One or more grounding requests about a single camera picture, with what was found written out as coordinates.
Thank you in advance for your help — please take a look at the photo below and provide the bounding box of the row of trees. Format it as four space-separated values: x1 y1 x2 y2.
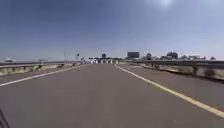
143 51 218 61

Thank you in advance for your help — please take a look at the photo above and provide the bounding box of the grey metal guardrail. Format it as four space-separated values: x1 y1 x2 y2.
0 60 83 75
128 59 224 77

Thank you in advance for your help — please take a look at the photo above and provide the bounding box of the large dark billboard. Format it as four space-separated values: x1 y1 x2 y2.
126 51 141 61

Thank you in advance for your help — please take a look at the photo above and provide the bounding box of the white painted line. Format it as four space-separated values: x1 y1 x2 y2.
0 63 88 88

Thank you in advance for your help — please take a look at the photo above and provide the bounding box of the white vehicle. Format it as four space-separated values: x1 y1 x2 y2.
3 57 16 63

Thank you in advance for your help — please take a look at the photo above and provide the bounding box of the row of white barrels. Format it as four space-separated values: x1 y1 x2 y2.
89 58 120 65

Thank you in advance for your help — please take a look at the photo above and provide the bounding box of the grey asphalt road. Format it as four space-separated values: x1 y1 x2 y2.
0 63 224 128

